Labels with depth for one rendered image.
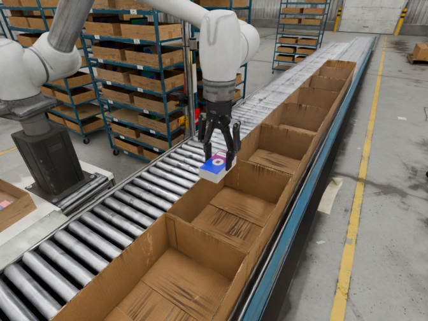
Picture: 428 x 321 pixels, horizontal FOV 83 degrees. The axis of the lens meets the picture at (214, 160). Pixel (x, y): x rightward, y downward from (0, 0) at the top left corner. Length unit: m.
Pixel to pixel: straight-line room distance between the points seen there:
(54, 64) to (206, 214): 0.95
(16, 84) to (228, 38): 0.95
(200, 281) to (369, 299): 1.42
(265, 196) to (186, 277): 0.46
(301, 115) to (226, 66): 1.12
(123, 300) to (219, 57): 0.72
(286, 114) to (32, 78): 1.40
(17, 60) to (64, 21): 0.25
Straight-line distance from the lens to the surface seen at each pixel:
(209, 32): 0.63
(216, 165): 0.78
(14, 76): 1.31
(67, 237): 1.27
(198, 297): 0.81
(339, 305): 1.94
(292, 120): 1.72
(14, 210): 1.44
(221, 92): 0.65
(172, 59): 2.26
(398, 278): 2.25
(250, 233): 0.95
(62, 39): 1.29
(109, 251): 1.14
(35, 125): 1.40
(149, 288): 0.85
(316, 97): 2.06
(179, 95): 1.67
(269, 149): 1.40
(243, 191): 1.10
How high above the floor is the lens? 1.61
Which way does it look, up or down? 34 degrees down
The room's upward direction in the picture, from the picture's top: straight up
